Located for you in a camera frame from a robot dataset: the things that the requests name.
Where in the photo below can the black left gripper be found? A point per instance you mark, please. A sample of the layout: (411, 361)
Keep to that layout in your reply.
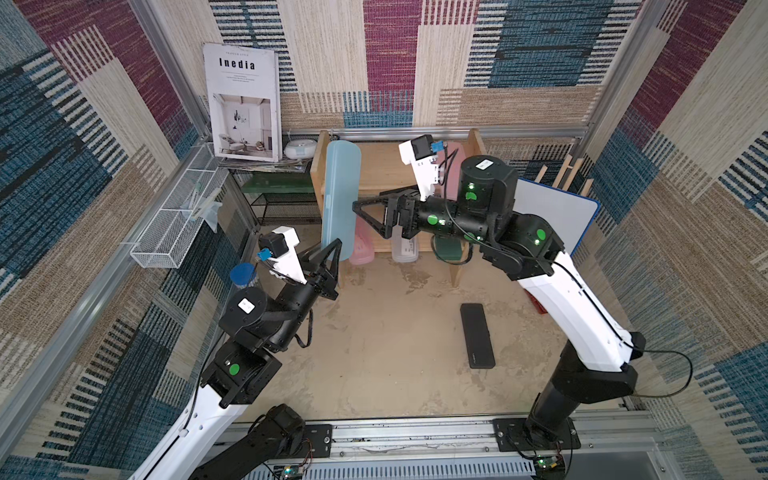
(318, 278)

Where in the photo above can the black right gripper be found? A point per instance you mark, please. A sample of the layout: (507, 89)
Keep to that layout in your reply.
(403, 216)

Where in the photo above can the light blue pencil case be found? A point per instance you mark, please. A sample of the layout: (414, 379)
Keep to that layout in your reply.
(342, 179)

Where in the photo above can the pink pencil case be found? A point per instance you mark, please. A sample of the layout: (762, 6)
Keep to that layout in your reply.
(363, 247)
(450, 187)

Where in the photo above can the clear white pencil case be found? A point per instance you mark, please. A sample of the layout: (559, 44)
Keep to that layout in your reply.
(403, 250)

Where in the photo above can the dark green pencil case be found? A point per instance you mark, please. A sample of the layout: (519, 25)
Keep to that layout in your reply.
(447, 248)

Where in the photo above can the black pencil case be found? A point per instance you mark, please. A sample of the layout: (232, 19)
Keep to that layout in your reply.
(477, 336)

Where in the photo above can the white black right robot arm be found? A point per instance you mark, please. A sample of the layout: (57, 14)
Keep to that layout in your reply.
(595, 364)

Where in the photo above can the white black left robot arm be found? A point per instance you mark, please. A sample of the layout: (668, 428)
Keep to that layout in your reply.
(257, 327)

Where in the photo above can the wooden two-tier shelf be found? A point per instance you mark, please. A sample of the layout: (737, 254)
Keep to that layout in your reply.
(382, 169)

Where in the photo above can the pencil jar with blue lid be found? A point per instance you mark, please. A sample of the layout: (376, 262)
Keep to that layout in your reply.
(244, 275)

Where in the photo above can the white round device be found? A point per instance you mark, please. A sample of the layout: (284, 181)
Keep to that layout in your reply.
(300, 149)

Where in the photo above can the green folder on rack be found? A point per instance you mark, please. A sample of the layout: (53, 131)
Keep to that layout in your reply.
(278, 183)

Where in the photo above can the Inedia magazine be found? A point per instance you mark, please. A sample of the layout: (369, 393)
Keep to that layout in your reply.
(244, 102)

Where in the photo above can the red wallet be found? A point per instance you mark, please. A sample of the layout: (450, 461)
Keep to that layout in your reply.
(537, 305)

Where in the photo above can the small whiteboard on easel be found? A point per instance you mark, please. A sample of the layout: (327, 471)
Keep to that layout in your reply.
(569, 214)

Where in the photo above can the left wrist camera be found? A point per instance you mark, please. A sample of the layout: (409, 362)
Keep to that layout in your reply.
(277, 250)

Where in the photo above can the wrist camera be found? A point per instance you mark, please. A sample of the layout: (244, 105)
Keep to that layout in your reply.
(277, 250)
(421, 154)

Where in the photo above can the black mesh wire rack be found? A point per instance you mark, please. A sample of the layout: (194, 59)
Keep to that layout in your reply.
(280, 209)

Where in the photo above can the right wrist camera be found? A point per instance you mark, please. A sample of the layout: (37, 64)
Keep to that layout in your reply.
(421, 154)

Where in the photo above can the white wire basket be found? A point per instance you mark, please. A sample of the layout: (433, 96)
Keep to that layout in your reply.
(191, 204)

